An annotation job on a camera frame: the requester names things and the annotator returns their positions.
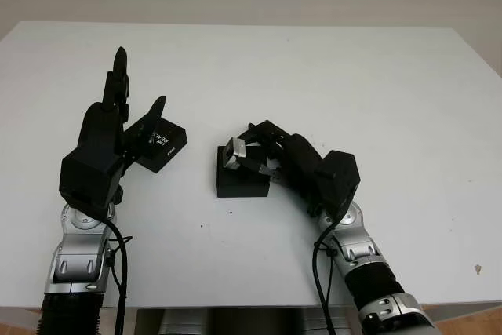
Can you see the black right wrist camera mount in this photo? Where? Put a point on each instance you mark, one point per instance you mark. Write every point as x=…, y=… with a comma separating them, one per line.
x=339, y=178

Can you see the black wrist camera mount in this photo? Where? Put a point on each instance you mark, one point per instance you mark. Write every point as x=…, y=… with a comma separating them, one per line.
x=86, y=182
x=339, y=178

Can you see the small silver depth camera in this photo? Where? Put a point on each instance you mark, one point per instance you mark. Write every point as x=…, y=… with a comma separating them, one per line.
x=237, y=150

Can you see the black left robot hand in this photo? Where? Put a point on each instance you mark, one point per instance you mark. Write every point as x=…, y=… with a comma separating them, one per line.
x=100, y=127

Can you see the black camera box base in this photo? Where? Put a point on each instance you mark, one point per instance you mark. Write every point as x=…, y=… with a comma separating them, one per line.
x=243, y=188

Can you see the black RealSense box lid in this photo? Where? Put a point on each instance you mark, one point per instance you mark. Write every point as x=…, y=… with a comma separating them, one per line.
x=170, y=146

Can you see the dark grey robot torso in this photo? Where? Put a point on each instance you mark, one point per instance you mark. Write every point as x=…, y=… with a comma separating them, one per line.
x=235, y=321

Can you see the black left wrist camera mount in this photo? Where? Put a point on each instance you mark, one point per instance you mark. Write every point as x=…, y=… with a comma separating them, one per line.
x=86, y=182

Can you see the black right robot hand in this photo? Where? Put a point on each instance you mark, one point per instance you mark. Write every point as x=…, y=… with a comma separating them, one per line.
x=298, y=158

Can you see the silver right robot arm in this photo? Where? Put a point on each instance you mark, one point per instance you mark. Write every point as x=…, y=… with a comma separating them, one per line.
x=364, y=256

